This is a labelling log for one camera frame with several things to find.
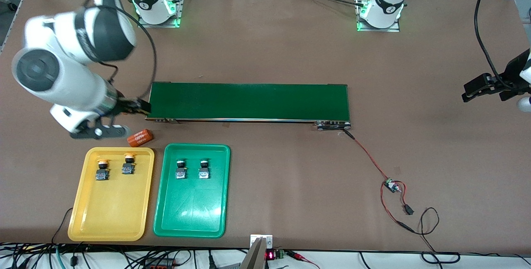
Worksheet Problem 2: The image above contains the black looped wire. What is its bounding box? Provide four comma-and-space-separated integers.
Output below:
398, 207, 461, 264

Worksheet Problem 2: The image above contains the green conveyor belt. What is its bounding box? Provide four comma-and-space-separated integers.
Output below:
145, 81, 352, 132

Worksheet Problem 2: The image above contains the yellow push button switch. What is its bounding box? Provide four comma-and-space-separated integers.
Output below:
95, 159, 110, 181
122, 153, 136, 175

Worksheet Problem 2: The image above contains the orange 4680 battery cylinder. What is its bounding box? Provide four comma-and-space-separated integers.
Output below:
127, 129, 154, 147

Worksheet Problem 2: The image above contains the thin black table cable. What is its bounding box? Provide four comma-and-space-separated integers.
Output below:
51, 207, 74, 245

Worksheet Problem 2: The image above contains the grey metal camera mount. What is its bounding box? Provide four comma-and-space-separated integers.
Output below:
240, 234, 274, 269

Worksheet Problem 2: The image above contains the red clip lead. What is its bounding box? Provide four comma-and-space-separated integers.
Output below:
290, 251, 321, 269

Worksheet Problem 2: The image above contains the small speed controller board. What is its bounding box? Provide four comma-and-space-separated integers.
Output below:
382, 179, 402, 194

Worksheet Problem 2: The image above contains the yellow plastic tray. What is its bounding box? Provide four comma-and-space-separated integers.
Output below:
68, 147, 155, 242

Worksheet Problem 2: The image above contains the red black conveyor wire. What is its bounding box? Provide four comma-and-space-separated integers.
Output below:
343, 129, 415, 233

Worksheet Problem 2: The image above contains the orange power strip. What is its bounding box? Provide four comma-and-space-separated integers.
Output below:
143, 259, 177, 269

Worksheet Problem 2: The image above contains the green plastic tray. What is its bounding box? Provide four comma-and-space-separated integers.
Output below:
153, 143, 231, 239

